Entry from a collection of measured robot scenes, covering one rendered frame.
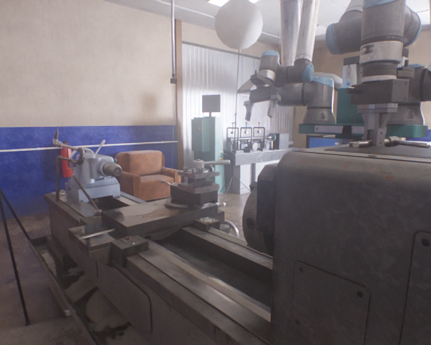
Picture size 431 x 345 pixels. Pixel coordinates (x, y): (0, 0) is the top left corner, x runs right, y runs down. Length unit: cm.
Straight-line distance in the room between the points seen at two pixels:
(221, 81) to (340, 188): 661
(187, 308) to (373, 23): 93
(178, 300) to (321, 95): 135
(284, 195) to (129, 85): 525
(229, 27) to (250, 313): 443
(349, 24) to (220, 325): 92
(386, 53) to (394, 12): 9
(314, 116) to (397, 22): 110
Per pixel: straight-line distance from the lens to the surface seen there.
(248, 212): 93
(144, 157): 541
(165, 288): 113
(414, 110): 165
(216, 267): 147
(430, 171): 58
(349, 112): 192
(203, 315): 99
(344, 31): 98
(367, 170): 60
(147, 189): 512
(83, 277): 222
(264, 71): 153
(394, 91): 78
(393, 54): 81
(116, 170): 202
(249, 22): 496
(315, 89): 188
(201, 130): 561
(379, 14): 82
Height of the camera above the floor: 140
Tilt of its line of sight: 10 degrees down
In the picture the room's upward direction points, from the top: straight up
